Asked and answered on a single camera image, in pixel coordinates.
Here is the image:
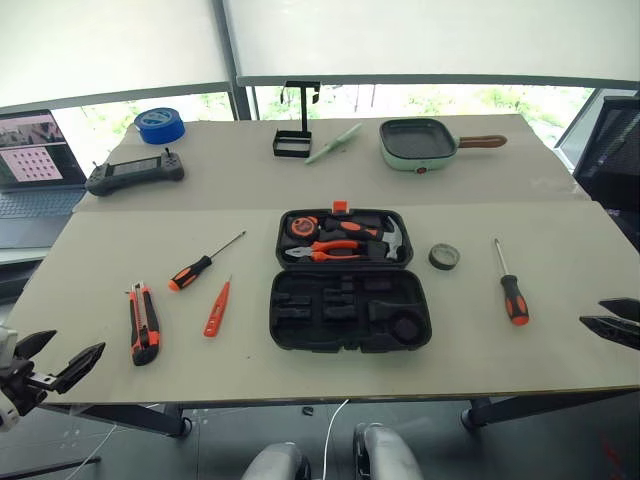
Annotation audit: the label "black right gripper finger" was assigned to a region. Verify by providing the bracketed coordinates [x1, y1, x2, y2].
[579, 314, 640, 352]
[597, 297, 640, 320]

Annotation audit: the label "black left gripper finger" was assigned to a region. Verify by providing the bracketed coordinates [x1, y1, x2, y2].
[14, 330, 58, 359]
[53, 342, 107, 394]

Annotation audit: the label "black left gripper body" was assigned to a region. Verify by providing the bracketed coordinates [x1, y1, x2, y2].
[0, 355, 56, 416]

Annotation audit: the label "orange black handled screwdriver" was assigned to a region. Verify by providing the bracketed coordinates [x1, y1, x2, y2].
[167, 230, 247, 293]
[493, 238, 532, 327]

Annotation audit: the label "small grey electrical tape roll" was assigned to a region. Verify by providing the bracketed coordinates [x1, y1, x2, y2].
[428, 242, 462, 272]

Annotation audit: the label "black tool case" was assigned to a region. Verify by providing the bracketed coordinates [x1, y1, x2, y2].
[268, 199, 434, 355]

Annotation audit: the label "orange black utility knife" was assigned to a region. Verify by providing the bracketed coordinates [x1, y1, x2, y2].
[128, 281, 162, 368]

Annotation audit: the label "black table leg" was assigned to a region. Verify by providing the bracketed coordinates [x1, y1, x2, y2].
[459, 388, 640, 431]
[38, 401, 194, 440]

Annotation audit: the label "open laptop computer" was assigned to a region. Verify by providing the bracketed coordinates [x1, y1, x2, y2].
[0, 109, 89, 250]

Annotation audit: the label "orange voltage tester pen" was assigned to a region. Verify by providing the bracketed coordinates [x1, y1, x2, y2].
[202, 274, 234, 339]

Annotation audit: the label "dark grey handheld controller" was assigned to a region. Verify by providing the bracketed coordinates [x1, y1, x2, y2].
[83, 147, 186, 198]

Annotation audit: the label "grey rounded shape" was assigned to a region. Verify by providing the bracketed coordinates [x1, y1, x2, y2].
[241, 441, 312, 480]
[351, 422, 427, 480]

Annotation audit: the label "blue tape roll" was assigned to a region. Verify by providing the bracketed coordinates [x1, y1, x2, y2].
[133, 106, 187, 146]

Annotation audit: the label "orange black tape measure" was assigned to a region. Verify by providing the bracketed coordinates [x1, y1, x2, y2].
[288, 215, 323, 238]

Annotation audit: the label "green square electric pan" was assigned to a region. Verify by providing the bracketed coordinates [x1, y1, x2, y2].
[378, 117, 509, 177]

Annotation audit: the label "white roller blind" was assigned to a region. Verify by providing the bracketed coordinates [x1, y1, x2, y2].
[222, 0, 640, 92]
[0, 0, 236, 109]

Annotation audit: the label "light green sheathed knife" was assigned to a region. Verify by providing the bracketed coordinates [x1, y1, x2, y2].
[303, 123, 363, 166]

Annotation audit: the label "black metal hanger stand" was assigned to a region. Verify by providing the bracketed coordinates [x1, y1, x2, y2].
[272, 79, 322, 160]

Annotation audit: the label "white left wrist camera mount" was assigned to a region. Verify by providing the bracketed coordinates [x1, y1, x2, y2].
[0, 324, 21, 434]

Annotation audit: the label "claw hammer orange black handle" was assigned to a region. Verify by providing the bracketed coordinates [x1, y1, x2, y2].
[322, 214, 409, 263]

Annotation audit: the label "white cable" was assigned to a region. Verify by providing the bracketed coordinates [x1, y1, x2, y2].
[322, 398, 352, 480]

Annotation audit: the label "orange handled pliers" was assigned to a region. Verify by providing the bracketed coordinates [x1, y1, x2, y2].
[283, 239, 374, 264]

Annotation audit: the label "grey window frame post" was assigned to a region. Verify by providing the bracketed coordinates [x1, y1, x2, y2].
[211, 0, 262, 122]

